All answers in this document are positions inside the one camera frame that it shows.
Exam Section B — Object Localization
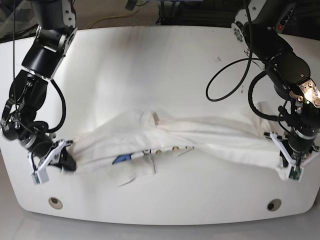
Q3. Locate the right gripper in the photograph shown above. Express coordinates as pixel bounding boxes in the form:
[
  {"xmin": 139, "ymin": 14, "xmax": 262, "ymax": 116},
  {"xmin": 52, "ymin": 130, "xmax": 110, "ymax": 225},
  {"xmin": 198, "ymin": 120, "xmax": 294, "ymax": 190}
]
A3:
[{"xmin": 28, "ymin": 139, "xmax": 77, "ymax": 173}]

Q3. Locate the right table grommet hole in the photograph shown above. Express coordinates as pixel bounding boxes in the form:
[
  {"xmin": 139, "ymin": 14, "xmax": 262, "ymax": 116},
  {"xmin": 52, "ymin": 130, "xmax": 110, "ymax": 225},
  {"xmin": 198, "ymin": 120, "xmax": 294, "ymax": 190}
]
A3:
[{"xmin": 266, "ymin": 198, "xmax": 282, "ymax": 212}]

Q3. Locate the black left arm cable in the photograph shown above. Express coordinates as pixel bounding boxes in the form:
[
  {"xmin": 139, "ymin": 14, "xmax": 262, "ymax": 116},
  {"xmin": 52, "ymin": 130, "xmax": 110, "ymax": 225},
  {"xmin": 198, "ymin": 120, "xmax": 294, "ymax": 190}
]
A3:
[{"xmin": 206, "ymin": 0, "xmax": 266, "ymax": 103}]

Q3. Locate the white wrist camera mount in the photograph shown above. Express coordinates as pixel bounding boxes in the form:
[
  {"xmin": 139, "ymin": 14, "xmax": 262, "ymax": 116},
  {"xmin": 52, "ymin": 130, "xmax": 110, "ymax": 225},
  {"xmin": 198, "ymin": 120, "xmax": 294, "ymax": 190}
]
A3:
[
  {"xmin": 264, "ymin": 132, "xmax": 320, "ymax": 182},
  {"xmin": 27, "ymin": 139, "xmax": 75, "ymax": 186}
]

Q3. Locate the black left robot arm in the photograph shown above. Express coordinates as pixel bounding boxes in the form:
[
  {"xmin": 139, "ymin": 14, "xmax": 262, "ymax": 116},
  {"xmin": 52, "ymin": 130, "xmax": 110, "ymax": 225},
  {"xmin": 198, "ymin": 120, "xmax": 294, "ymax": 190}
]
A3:
[{"xmin": 232, "ymin": 0, "xmax": 320, "ymax": 170}]

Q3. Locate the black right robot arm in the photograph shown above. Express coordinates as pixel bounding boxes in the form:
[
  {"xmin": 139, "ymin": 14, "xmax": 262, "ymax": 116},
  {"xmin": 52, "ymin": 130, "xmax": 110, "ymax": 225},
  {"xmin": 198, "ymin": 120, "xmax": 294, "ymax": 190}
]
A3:
[{"xmin": 0, "ymin": 0, "xmax": 77, "ymax": 171}]

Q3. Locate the yellow cable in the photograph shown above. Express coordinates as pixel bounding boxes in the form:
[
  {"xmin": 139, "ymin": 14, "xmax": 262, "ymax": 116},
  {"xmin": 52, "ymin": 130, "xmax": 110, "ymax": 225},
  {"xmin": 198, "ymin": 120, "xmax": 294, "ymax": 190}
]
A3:
[{"xmin": 86, "ymin": 9, "xmax": 133, "ymax": 30}]

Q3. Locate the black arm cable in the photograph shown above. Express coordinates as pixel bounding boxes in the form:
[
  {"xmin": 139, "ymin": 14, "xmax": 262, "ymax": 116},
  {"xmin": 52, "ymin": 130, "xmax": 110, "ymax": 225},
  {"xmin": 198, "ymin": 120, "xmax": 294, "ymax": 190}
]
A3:
[
  {"xmin": 206, "ymin": 0, "xmax": 266, "ymax": 103},
  {"xmin": 47, "ymin": 79, "xmax": 67, "ymax": 133}
]

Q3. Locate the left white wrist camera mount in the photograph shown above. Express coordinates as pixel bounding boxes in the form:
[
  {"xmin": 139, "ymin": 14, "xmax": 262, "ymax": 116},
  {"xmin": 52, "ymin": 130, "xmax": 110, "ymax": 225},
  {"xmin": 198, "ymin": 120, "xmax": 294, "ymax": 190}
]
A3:
[{"xmin": 264, "ymin": 132, "xmax": 320, "ymax": 182}]

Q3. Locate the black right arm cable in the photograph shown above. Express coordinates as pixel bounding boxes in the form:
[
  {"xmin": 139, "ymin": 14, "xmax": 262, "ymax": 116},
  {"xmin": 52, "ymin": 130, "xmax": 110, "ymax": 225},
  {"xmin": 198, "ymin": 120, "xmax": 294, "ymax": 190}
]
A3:
[{"xmin": 47, "ymin": 79, "xmax": 67, "ymax": 133}]

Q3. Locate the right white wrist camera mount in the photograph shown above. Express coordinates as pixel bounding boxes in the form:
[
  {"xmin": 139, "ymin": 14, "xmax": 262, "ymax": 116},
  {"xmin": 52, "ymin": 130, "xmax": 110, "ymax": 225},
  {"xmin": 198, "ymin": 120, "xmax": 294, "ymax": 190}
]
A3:
[{"xmin": 27, "ymin": 139, "xmax": 75, "ymax": 186}]

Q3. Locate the white printed T-shirt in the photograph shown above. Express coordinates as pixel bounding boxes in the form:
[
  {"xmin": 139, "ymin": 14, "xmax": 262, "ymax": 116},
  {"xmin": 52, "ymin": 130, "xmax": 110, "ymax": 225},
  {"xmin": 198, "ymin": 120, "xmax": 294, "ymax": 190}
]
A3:
[{"xmin": 68, "ymin": 108, "xmax": 290, "ymax": 187}]

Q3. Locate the table grommet hole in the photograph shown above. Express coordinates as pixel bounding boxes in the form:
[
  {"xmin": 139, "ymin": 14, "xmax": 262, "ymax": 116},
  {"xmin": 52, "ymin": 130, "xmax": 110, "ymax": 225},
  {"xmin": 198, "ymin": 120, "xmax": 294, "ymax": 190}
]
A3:
[
  {"xmin": 266, "ymin": 198, "xmax": 282, "ymax": 212},
  {"xmin": 48, "ymin": 197, "xmax": 63, "ymax": 210}
]

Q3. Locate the left table grommet hole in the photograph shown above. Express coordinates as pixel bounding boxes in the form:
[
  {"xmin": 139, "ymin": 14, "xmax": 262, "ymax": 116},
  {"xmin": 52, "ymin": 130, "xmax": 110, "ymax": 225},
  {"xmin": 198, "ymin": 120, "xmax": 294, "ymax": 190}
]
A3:
[{"xmin": 48, "ymin": 197, "xmax": 63, "ymax": 210}]

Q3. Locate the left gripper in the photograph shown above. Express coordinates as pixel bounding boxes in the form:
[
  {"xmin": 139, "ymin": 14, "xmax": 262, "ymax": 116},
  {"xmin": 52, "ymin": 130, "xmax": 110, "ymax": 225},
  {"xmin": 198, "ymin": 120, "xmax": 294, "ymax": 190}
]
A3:
[{"xmin": 275, "ymin": 129, "xmax": 318, "ymax": 169}]

